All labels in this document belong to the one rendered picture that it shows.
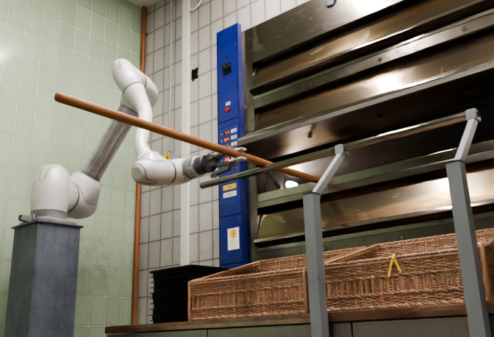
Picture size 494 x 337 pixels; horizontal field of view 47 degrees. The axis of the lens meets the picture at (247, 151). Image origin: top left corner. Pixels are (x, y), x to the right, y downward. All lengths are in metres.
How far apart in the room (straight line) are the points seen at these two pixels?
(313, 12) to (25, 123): 1.56
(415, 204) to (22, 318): 1.61
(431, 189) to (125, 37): 2.19
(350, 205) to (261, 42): 1.04
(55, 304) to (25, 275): 0.17
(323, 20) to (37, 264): 1.69
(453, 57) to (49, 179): 1.76
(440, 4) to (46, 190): 1.83
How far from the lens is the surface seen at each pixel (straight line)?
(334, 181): 2.55
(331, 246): 2.52
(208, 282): 2.25
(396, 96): 2.33
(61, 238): 2.56
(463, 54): 2.45
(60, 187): 2.62
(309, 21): 2.91
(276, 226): 2.70
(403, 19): 2.63
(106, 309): 3.25
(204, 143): 2.09
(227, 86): 3.08
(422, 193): 2.36
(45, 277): 2.51
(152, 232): 3.32
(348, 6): 2.81
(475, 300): 1.60
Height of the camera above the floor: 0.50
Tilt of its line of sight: 18 degrees up
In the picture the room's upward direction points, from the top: 2 degrees counter-clockwise
